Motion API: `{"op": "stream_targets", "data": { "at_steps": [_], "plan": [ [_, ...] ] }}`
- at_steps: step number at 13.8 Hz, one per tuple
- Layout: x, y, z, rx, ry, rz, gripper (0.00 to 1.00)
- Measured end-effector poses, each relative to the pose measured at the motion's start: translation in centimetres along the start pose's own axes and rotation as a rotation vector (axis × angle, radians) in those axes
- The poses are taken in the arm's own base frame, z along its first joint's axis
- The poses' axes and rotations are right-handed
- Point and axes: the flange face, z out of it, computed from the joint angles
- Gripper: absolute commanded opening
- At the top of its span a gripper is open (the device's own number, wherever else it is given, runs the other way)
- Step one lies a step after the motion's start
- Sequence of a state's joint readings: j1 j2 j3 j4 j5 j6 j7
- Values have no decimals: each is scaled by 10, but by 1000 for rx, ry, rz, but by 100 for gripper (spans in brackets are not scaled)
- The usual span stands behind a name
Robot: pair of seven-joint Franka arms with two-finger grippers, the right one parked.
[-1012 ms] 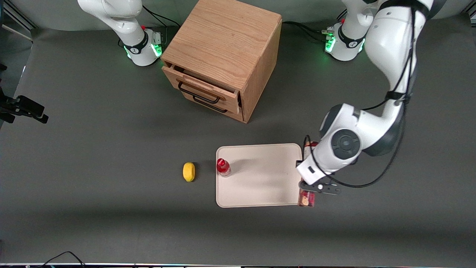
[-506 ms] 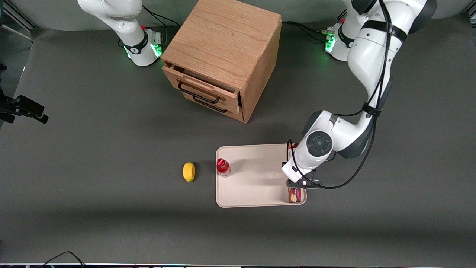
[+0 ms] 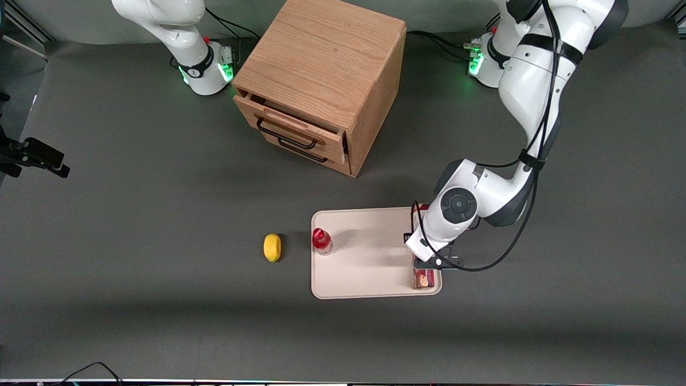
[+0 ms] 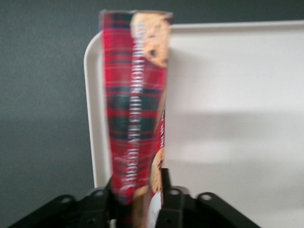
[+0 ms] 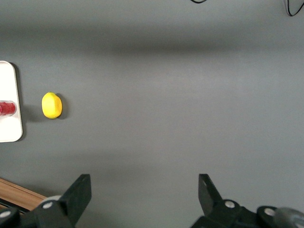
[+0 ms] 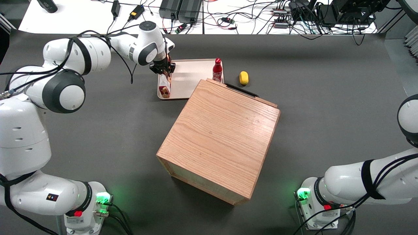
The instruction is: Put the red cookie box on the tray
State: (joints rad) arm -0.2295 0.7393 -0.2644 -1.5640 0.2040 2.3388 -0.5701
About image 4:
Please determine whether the red tartan cookie box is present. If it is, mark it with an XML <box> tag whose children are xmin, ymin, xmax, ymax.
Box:
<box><xmin>98</xmin><ymin>10</ymin><xmax>173</xmax><ymax>228</ymax></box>

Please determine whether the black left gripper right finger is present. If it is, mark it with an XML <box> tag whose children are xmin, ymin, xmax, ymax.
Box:
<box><xmin>155</xmin><ymin>168</ymin><xmax>296</xmax><ymax>228</ymax></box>

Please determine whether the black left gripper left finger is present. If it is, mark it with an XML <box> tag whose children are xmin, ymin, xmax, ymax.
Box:
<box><xmin>9</xmin><ymin>180</ymin><xmax>125</xmax><ymax>228</ymax></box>

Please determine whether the beige plastic tray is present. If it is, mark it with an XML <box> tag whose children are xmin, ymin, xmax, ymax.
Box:
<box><xmin>83</xmin><ymin>20</ymin><xmax>304</xmax><ymax>205</ymax></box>

